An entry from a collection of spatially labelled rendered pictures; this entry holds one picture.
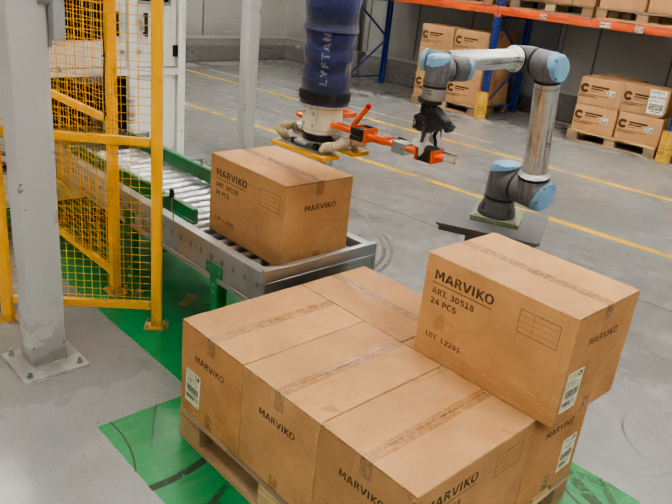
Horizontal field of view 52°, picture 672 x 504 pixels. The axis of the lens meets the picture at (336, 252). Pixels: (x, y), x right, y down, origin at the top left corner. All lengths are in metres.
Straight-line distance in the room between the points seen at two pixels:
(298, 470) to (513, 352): 0.81
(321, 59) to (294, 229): 0.75
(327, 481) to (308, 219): 1.32
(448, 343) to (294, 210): 0.98
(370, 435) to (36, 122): 1.84
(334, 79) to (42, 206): 1.35
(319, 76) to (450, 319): 1.16
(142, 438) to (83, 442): 0.23
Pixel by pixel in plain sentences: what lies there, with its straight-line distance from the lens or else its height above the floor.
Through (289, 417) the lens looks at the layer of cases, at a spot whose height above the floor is 0.48.
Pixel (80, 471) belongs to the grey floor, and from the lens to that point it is 2.87.
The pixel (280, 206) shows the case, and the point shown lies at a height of 0.85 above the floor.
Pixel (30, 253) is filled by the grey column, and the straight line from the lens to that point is 3.22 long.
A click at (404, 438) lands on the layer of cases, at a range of 2.17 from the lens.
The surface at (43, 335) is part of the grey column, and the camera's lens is 3.41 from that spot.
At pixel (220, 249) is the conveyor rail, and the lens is 3.22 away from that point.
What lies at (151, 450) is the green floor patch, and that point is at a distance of 2.93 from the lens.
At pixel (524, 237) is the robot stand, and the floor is 0.75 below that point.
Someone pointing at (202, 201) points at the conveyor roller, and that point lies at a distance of 3.97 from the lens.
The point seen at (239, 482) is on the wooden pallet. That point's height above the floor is 0.02.
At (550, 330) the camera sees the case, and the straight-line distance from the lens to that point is 2.25.
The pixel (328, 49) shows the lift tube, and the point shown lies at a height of 1.53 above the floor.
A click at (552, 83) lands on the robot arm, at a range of 3.17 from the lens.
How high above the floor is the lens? 1.83
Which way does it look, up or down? 22 degrees down
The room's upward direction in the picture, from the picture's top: 6 degrees clockwise
